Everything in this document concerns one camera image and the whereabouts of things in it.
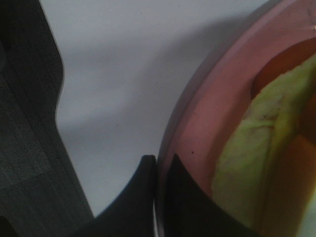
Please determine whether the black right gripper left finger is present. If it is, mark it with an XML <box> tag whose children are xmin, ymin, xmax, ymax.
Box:
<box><xmin>72</xmin><ymin>155</ymin><xmax>157</xmax><ymax>237</ymax></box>

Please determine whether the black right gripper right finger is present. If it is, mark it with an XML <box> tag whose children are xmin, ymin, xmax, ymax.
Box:
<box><xmin>164</xmin><ymin>155</ymin><xmax>257</xmax><ymax>237</ymax></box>

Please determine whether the sandwich with lettuce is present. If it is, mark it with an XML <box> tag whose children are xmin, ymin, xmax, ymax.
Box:
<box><xmin>211</xmin><ymin>39</ymin><xmax>316</xmax><ymax>228</ymax></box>

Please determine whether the pink round plate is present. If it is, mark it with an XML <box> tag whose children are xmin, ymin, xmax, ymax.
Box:
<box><xmin>156</xmin><ymin>0</ymin><xmax>316</xmax><ymax>237</ymax></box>

